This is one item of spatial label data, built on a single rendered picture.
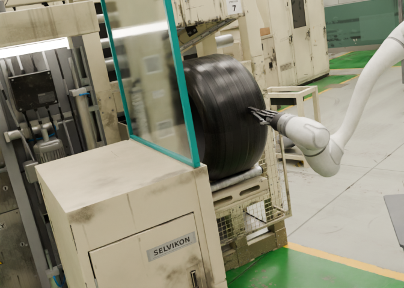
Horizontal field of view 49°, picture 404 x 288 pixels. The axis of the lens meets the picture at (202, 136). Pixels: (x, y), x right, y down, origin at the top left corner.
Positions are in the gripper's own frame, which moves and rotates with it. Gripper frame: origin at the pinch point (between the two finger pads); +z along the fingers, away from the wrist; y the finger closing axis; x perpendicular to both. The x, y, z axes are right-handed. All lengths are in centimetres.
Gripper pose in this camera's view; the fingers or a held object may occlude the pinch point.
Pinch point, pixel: (254, 111)
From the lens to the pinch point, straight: 189.8
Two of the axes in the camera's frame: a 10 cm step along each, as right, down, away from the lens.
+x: 1.0, 9.2, 3.7
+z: -4.9, -2.8, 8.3
